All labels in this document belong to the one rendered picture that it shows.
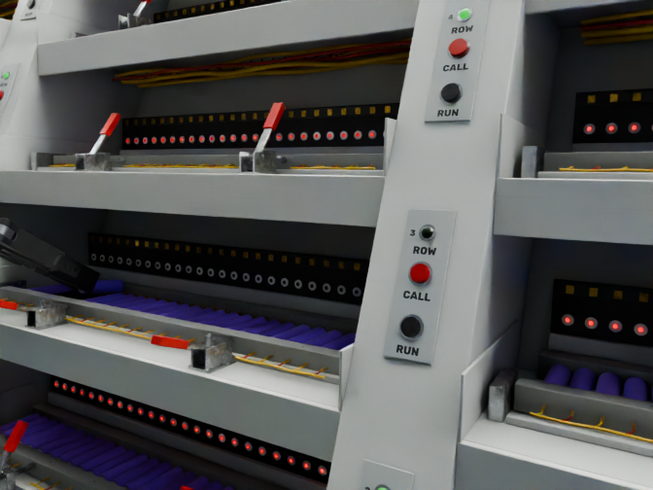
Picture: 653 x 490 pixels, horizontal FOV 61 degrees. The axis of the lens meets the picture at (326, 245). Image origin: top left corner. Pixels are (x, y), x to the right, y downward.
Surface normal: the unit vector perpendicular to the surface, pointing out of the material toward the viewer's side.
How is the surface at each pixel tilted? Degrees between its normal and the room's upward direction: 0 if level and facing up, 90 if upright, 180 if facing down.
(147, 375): 111
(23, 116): 90
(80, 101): 90
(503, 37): 90
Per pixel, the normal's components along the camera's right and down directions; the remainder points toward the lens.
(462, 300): -0.46, -0.27
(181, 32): -0.51, 0.08
